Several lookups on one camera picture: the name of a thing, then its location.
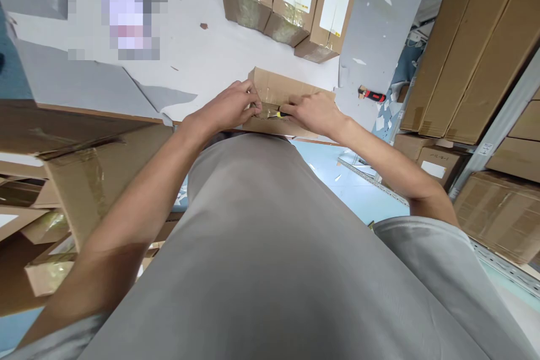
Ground person's right hand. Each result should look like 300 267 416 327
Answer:
278 89 352 144

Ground person's left hand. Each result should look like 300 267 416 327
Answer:
184 80 263 133

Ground person's right fingers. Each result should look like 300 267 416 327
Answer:
278 96 307 119

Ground person's left fingers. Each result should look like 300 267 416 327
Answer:
240 80 263 119

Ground small taped cardboard box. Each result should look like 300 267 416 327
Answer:
240 66 338 142

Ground red and black tool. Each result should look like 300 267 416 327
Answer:
357 85 386 104

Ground small plain brown carton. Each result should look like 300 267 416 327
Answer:
391 132 435 163

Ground person's body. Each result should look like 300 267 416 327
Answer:
0 131 540 360

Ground small carton with white label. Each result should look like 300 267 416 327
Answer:
415 145 471 193

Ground tall flat brown carton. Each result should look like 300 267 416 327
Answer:
443 0 540 146
399 0 526 138

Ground large open cardboard carton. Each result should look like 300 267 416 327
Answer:
0 100 176 318

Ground grey metal shelf with cartons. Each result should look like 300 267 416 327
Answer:
448 49 540 293

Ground small taped box in carton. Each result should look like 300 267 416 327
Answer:
24 245 82 298
19 210 73 246

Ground grey slotted metal rail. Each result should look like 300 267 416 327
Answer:
337 156 412 208

